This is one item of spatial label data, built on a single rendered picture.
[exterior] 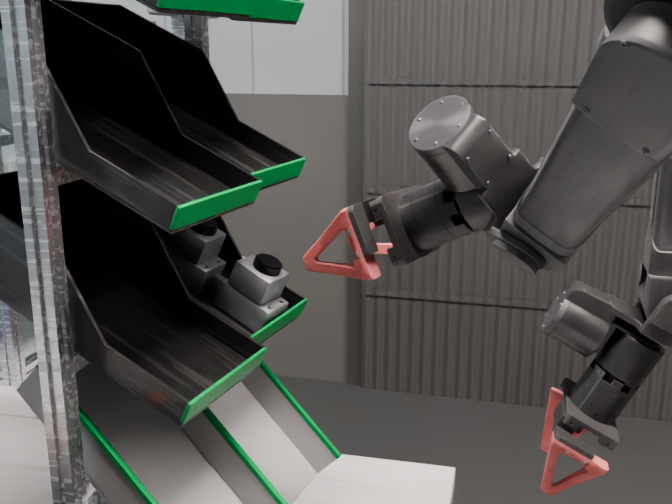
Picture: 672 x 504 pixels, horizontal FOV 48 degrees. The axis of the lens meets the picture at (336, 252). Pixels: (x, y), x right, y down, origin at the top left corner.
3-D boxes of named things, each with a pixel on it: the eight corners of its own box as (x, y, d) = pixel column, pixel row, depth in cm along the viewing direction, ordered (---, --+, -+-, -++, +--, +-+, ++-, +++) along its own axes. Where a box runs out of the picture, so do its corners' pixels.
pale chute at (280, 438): (317, 473, 92) (341, 455, 90) (266, 535, 80) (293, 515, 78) (170, 297, 94) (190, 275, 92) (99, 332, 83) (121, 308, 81)
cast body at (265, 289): (280, 324, 83) (304, 271, 80) (258, 336, 79) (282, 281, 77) (221, 284, 86) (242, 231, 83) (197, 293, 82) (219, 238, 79)
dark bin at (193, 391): (258, 367, 73) (287, 305, 70) (181, 427, 62) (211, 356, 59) (41, 224, 80) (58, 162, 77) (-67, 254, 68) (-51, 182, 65)
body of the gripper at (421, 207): (362, 203, 68) (435, 173, 65) (406, 190, 77) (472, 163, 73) (388, 271, 68) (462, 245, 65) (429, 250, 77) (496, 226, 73)
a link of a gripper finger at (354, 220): (280, 234, 71) (364, 199, 66) (317, 222, 77) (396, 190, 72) (306, 303, 71) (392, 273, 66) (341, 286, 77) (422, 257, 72)
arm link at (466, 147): (543, 282, 61) (608, 200, 62) (476, 201, 54) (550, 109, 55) (449, 232, 71) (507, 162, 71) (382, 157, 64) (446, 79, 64)
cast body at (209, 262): (218, 284, 85) (239, 231, 83) (196, 295, 82) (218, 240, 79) (160, 246, 87) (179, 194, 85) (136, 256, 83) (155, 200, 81)
